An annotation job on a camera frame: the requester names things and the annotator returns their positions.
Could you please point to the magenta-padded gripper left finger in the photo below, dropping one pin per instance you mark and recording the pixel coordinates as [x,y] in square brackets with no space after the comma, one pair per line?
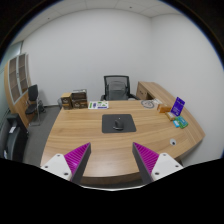
[76,160]

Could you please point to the dark grey mouse pad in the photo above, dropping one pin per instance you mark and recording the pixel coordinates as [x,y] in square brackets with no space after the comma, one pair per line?
[108,125]

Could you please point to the purple standing sign card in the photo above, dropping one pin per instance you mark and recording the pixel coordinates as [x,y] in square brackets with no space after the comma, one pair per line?
[177,106]

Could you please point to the white sheet with coloured stickers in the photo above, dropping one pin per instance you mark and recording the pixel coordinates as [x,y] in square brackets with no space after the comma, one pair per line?
[98,105]

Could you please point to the black leather armchair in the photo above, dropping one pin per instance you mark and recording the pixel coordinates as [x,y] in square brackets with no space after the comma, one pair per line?
[13,140]

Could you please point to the teal small box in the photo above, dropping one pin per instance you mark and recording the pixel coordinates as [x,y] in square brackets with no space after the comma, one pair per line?
[176,123]

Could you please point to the black mesh office chair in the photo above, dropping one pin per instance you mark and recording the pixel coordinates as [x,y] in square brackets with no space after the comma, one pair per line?
[116,88]

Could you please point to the orange-brown small box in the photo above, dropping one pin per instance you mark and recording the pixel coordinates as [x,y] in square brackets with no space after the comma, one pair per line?
[164,108]

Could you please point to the black metal-frame visitor chair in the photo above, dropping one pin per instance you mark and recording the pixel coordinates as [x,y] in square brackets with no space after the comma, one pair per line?
[32,93]

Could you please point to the wooden side cabinet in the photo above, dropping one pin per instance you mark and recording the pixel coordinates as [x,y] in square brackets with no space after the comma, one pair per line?
[150,90]

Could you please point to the green small box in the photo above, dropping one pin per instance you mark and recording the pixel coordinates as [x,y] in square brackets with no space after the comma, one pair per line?
[182,122]

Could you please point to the dark open-front cardboard box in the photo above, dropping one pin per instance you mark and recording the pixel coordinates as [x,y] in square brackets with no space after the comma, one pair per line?
[79,94]

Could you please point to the grey waste bin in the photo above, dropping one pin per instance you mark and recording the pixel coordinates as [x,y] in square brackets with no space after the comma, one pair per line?
[59,103]

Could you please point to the wide brown cardboard box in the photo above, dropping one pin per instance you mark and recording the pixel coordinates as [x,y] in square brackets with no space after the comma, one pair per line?
[80,104]

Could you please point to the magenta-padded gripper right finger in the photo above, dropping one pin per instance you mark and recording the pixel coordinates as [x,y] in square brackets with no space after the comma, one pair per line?
[147,160]

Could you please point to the round white coaster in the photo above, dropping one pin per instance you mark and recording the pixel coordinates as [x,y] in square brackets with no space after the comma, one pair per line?
[147,104]

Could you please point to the black computer mouse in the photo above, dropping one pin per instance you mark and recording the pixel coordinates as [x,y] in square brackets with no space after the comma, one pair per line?
[118,125]

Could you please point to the tall brown cardboard box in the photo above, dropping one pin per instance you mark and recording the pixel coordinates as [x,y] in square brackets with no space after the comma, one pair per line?
[66,101]

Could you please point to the wooden glass-door shelf unit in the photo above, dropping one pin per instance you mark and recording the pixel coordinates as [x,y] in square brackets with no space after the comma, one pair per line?
[16,96]

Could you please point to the tan small box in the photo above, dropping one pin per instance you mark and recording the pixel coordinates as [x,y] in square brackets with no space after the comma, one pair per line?
[170,116]

